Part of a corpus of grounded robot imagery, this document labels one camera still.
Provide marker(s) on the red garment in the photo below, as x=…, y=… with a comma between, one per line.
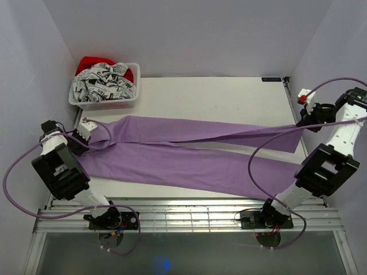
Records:
x=88, y=61

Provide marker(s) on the purple trousers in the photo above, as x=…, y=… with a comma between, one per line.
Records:
x=157, y=151

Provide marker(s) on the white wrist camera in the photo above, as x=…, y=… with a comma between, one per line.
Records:
x=85, y=128
x=307, y=99

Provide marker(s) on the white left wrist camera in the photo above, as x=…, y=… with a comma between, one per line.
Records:
x=85, y=128

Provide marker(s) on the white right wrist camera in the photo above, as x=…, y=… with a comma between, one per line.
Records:
x=307, y=99

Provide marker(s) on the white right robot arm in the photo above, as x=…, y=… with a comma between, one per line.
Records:
x=331, y=164

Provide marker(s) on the dark table label sticker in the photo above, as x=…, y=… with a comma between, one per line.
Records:
x=271, y=79

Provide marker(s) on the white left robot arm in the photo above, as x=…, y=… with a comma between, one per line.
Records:
x=65, y=177

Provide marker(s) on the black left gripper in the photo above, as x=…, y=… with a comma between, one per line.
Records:
x=75, y=134

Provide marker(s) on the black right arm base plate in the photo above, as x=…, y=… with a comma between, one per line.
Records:
x=256, y=219

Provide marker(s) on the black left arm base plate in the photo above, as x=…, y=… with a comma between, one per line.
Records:
x=125, y=220

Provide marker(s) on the white plastic laundry basket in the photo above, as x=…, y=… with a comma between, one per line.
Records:
x=111, y=104

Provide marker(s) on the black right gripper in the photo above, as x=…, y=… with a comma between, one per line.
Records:
x=307, y=118

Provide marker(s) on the black white printed garment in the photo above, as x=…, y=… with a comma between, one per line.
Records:
x=103, y=82

